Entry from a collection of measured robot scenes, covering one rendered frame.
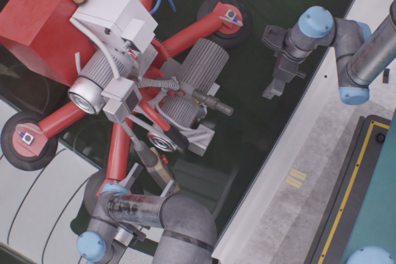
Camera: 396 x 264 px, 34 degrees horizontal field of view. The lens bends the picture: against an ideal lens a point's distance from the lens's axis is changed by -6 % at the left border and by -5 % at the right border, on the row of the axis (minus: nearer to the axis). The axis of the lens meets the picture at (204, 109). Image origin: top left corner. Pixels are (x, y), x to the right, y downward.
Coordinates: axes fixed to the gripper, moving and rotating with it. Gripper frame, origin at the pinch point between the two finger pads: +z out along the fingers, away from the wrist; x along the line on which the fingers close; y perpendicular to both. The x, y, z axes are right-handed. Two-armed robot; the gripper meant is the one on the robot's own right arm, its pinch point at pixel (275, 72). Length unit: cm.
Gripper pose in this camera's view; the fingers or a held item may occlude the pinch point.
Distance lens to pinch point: 185.4
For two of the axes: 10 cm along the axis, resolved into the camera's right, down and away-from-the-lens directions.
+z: -2.6, 3.7, 8.9
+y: 9.2, 3.7, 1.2
